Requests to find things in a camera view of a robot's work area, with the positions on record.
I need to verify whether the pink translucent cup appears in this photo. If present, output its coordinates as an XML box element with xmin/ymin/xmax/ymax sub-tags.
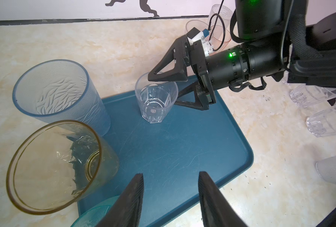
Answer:
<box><xmin>185</xmin><ymin>20</ymin><xmax>231</xmax><ymax>52</ymax></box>

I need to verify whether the tall blue translucent cup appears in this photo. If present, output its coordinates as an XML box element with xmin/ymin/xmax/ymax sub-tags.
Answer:
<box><xmin>12</xmin><ymin>59</ymin><xmax>111</xmax><ymax>136</ymax></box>

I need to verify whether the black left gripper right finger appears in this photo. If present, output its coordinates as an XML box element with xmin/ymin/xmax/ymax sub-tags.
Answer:
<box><xmin>198</xmin><ymin>171</ymin><xmax>246</xmax><ymax>227</ymax></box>

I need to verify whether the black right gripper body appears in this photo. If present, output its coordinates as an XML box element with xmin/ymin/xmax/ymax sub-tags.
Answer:
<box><xmin>191</xmin><ymin>39</ymin><xmax>284</xmax><ymax>104</ymax></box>

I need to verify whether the green translucent cup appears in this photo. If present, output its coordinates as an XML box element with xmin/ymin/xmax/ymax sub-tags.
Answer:
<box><xmin>71</xmin><ymin>196</ymin><xmax>119</xmax><ymax>227</ymax></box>

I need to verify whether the dark teal plastic tray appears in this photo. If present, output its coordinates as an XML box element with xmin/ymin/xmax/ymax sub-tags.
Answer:
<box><xmin>78</xmin><ymin>91</ymin><xmax>254</xmax><ymax>227</ymax></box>

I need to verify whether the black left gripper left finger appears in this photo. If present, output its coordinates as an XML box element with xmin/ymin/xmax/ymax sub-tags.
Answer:
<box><xmin>97</xmin><ymin>173</ymin><xmax>144</xmax><ymax>227</ymax></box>

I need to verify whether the yellow translucent glass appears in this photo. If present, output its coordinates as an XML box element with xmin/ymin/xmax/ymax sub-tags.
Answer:
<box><xmin>6</xmin><ymin>120</ymin><xmax>119</xmax><ymax>215</ymax></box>

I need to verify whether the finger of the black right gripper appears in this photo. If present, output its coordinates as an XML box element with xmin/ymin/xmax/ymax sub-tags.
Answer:
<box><xmin>175</xmin><ymin>80</ymin><xmax>213</xmax><ymax>111</ymax></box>
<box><xmin>148</xmin><ymin>35</ymin><xmax>190</xmax><ymax>82</ymax></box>

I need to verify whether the clear cup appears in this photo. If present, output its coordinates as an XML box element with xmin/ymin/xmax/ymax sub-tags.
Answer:
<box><xmin>290</xmin><ymin>85</ymin><xmax>336</xmax><ymax>108</ymax></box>
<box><xmin>209</xmin><ymin>4</ymin><xmax>233</xmax><ymax>28</ymax></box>
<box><xmin>306</xmin><ymin>105</ymin><xmax>336</xmax><ymax>137</ymax></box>

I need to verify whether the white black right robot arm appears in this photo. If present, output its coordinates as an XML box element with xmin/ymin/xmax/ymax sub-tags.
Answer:
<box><xmin>148</xmin><ymin>1</ymin><xmax>336</xmax><ymax>110</ymax></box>

